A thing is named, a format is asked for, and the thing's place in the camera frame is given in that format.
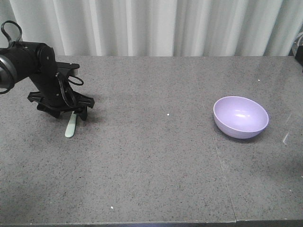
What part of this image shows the white rice cooker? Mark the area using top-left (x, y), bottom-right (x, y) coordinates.
top-left (291, 31), bottom-right (303, 56)

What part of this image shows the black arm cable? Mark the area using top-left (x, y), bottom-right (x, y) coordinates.
top-left (0, 20), bottom-right (23, 95)

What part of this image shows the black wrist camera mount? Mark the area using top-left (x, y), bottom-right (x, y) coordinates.
top-left (57, 62), bottom-right (80, 76)

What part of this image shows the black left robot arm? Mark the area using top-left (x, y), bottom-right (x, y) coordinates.
top-left (0, 42), bottom-right (94, 121)

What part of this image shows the white pleated curtain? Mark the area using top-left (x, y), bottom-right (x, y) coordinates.
top-left (0, 0), bottom-right (303, 56)

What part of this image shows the mint green plastic spoon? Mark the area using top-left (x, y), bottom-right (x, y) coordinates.
top-left (65, 112), bottom-right (77, 138)

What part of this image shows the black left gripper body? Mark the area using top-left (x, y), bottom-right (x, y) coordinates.
top-left (27, 72), bottom-right (95, 113)

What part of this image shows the lilac plastic bowl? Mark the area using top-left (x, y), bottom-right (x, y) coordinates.
top-left (213, 96), bottom-right (269, 139)

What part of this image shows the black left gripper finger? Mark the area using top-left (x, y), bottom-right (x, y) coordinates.
top-left (37, 105), bottom-right (61, 118)
top-left (75, 106), bottom-right (88, 121)

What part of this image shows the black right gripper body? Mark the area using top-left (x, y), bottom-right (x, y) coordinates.
top-left (294, 45), bottom-right (303, 67)

